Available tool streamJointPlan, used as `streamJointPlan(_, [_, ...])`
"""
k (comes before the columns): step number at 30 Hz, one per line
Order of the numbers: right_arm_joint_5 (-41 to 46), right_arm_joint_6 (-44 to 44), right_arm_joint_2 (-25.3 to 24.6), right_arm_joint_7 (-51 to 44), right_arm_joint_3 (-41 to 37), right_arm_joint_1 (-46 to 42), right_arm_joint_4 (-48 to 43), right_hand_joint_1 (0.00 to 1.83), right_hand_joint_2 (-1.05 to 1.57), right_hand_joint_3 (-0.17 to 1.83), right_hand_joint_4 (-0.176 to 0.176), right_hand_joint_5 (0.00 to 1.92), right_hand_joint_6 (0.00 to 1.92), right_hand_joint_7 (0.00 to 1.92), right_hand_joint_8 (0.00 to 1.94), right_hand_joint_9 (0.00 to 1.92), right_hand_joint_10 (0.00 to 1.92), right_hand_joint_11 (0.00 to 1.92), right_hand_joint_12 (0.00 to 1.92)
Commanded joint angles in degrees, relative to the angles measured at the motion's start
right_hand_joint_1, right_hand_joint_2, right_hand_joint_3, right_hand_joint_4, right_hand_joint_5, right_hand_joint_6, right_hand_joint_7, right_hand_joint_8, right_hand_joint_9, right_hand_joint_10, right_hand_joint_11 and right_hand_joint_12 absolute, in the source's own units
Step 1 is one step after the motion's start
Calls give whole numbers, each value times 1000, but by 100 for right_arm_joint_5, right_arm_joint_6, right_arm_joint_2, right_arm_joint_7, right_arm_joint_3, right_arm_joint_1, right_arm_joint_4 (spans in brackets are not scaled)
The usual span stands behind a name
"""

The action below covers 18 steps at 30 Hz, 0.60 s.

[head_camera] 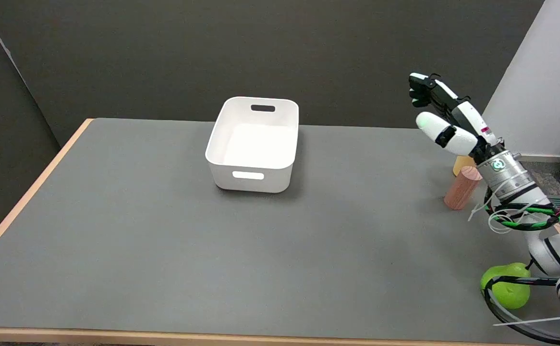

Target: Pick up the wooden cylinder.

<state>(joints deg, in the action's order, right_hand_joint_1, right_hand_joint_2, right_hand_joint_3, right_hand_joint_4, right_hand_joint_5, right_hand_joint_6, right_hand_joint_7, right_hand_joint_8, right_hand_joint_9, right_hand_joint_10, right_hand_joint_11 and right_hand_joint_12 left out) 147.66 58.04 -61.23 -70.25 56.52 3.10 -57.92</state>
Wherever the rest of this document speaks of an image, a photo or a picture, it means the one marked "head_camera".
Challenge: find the wooden cylinder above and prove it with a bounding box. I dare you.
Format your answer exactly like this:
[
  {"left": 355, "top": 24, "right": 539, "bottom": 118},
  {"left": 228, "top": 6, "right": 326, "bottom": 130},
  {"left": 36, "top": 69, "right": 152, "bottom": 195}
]
[{"left": 444, "top": 166, "right": 483, "bottom": 210}]

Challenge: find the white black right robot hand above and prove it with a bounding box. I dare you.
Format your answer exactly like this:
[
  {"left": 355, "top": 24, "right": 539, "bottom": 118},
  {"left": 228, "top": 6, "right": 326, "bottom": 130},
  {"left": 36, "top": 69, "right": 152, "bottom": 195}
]
[{"left": 408, "top": 73, "right": 505, "bottom": 164}]

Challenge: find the black green cable loop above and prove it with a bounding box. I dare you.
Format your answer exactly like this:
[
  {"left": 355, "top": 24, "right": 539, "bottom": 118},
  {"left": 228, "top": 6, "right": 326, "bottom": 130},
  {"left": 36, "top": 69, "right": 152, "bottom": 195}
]
[{"left": 484, "top": 188, "right": 560, "bottom": 231}]

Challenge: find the yellow cup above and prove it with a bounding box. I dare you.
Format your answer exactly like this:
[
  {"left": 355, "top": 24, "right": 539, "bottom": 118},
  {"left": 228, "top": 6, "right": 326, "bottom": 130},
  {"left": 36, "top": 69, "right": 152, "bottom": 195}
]
[{"left": 453, "top": 155, "right": 476, "bottom": 177}]

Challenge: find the green pear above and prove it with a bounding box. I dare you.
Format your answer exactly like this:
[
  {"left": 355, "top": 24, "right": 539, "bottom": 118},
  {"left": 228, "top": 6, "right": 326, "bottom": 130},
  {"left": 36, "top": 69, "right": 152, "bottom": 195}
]
[{"left": 481, "top": 262, "right": 532, "bottom": 310}]

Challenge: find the white plastic bin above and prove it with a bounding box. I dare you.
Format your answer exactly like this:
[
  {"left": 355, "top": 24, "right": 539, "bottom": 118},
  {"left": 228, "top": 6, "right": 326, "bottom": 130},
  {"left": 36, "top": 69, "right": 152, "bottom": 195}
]
[{"left": 205, "top": 97, "right": 300, "bottom": 194}]

